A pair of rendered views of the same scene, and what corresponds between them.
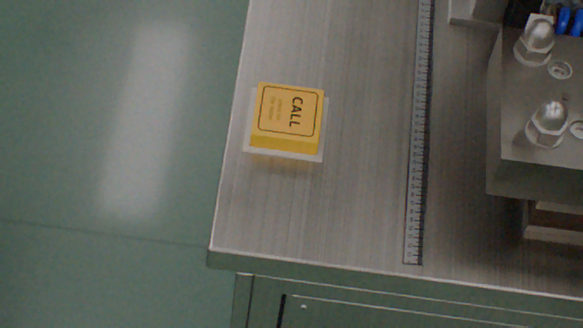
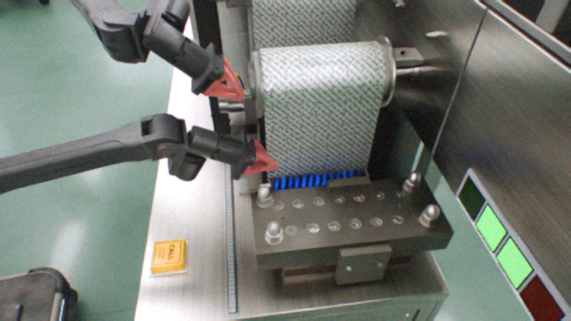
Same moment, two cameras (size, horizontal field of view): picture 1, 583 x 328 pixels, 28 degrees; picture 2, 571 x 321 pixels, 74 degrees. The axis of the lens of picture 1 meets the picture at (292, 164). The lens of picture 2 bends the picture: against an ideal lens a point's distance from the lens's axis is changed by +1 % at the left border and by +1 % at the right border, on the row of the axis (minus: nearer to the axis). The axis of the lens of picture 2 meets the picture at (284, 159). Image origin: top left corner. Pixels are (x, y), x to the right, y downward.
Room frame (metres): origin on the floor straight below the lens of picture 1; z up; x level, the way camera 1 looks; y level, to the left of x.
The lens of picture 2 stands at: (0.22, -0.20, 1.66)
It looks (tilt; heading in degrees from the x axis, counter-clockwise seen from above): 43 degrees down; 354
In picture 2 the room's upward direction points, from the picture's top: straight up
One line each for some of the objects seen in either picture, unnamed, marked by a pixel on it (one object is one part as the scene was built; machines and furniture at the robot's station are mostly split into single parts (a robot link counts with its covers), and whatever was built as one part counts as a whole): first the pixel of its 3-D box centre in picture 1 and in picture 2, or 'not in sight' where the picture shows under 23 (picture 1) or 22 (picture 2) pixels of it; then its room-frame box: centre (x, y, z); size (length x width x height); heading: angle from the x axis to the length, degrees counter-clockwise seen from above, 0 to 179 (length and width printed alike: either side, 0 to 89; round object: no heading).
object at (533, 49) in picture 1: (538, 37); (264, 194); (0.76, -0.21, 1.05); 0.04 x 0.04 x 0.04
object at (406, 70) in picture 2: not in sight; (398, 70); (0.90, -0.51, 1.25); 0.07 x 0.04 x 0.04; 92
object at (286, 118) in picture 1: (287, 118); (168, 255); (0.72, 0.01, 0.91); 0.07 x 0.07 x 0.02; 2
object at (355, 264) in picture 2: not in sight; (362, 265); (0.62, -0.40, 0.96); 0.10 x 0.03 x 0.11; 92
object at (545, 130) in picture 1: (550, 119); (274, 230); (0.67, -0.22, 1.05); 0.04 x 0.04 x 0.04
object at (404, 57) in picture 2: not in sight; (404, 55); (0.90, -0.51, 1.28); 0.06 x 0.05 x 0.02; 92
